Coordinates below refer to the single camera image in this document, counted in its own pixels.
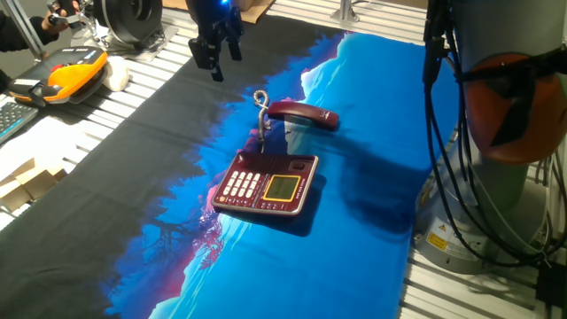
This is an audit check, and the person left hand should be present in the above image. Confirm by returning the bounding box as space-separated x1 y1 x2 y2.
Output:
42 1 83 35

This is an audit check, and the landscape print table cloth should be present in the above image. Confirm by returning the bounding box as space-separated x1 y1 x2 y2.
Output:
0 14 462 319

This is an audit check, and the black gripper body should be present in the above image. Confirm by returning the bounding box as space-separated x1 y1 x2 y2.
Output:
185 0 244 43

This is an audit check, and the black cable strap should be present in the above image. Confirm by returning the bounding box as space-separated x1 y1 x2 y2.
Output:
456 46 567 147

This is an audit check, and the orange grey teach pendant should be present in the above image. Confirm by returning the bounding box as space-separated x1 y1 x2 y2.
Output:
6 45 110 109

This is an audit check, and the left forearm black sleeve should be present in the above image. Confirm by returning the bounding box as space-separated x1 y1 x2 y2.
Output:
0 11 61 53

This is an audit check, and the maroon telephone handset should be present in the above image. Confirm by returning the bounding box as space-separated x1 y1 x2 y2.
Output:
266 100 341 132

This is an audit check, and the black metal handheld device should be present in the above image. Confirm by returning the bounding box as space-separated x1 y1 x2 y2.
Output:
46 0 97 27

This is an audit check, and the white crumpled lump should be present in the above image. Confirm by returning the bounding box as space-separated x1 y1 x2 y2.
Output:
102 55 131 93

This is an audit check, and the black connector box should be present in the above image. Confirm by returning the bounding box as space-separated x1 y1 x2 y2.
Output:
534 261 567 311

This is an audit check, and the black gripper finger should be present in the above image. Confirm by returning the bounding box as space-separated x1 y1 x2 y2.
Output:
188 37 225 83
228 19 244 62

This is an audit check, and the silver coiled telephone cord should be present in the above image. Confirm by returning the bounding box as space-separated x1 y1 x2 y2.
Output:
252 89 272 155

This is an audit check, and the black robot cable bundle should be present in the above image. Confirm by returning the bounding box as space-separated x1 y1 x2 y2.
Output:
420 0 567 269

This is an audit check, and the thin aluminium frame bar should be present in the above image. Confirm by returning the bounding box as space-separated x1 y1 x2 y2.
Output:
0 0 48 63

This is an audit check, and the silver aluminium frame post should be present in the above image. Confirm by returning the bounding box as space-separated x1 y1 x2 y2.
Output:
330 0 361 24

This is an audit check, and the small cardboard box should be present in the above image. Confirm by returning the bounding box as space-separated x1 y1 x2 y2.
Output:
15 166 67 201
0 176 33 214

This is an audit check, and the white paper sheet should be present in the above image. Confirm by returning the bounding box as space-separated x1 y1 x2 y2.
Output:
0 113 97 183

